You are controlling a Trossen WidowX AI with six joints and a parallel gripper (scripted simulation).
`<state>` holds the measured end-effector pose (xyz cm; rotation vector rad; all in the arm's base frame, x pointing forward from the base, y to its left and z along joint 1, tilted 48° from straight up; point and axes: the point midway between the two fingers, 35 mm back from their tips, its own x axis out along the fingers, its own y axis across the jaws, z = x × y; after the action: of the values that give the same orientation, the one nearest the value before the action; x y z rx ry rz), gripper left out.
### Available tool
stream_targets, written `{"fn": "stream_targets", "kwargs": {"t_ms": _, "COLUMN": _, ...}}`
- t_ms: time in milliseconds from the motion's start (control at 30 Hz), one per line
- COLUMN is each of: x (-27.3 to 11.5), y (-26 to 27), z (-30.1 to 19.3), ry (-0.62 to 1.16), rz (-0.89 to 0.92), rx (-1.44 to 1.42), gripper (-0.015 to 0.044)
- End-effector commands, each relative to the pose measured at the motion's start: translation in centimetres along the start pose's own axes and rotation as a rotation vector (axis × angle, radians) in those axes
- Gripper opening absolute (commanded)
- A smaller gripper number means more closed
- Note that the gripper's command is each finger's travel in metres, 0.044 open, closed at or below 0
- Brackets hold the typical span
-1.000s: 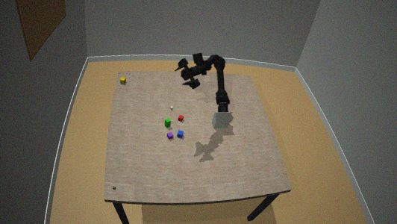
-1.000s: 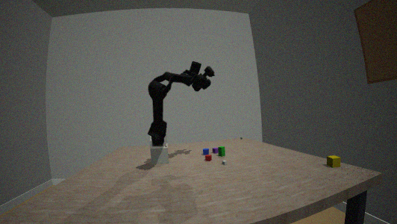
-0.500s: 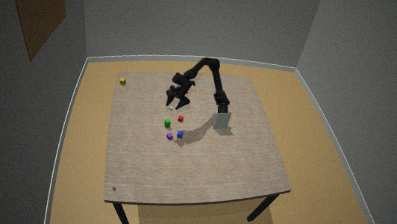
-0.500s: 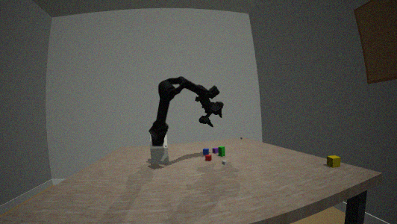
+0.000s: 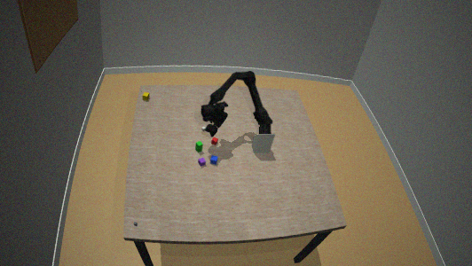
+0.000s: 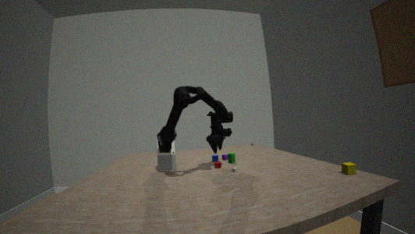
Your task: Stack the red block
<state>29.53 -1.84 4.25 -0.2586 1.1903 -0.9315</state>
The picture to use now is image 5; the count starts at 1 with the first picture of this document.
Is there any purple block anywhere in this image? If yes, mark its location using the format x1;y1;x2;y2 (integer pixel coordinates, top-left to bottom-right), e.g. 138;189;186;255
198;158;206;166

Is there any small yellow cube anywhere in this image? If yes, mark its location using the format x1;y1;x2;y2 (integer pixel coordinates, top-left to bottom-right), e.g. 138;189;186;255
142;92;150;100

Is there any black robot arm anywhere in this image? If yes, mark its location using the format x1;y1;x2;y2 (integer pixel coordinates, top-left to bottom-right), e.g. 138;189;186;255
201;71;272;134

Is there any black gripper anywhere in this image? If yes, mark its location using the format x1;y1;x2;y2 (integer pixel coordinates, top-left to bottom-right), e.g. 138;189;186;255
205;112;228;137

